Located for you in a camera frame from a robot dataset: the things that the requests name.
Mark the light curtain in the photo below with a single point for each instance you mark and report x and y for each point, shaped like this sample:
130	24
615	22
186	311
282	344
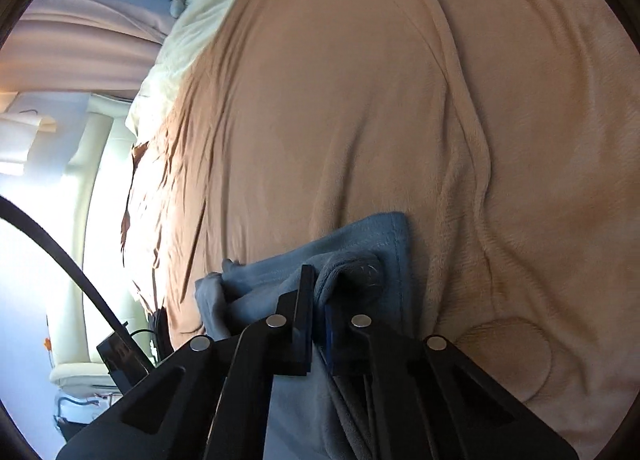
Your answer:
75	40

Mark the brown blanket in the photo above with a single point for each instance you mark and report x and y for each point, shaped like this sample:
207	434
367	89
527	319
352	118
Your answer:
375	115

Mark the cream leather sofa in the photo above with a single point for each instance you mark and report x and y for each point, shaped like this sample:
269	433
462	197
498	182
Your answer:
95	190

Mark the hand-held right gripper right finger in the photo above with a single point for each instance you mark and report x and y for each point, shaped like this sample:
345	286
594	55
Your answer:
328	340

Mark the grey t-shirt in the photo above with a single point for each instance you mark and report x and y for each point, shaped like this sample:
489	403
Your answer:
360	245

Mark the cluttered white shelf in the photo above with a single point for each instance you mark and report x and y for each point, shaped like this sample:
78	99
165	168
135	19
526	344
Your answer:
75	405

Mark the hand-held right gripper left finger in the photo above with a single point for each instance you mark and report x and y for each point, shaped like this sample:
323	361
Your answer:
300	335

